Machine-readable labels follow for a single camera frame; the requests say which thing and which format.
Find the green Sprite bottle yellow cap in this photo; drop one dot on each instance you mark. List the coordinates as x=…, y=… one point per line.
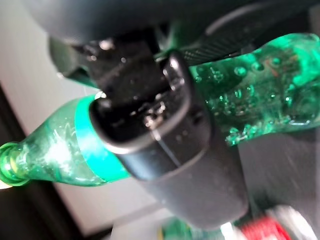
x=175, y=230
x=262, y=95

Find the clear water bottle red cap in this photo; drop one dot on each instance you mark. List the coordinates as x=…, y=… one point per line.
x=262, y=230

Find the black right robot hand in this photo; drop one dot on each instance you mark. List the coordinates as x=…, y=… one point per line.
x=175, y=162

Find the black shelf board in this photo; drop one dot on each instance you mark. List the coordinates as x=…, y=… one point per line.
x=287, y=175

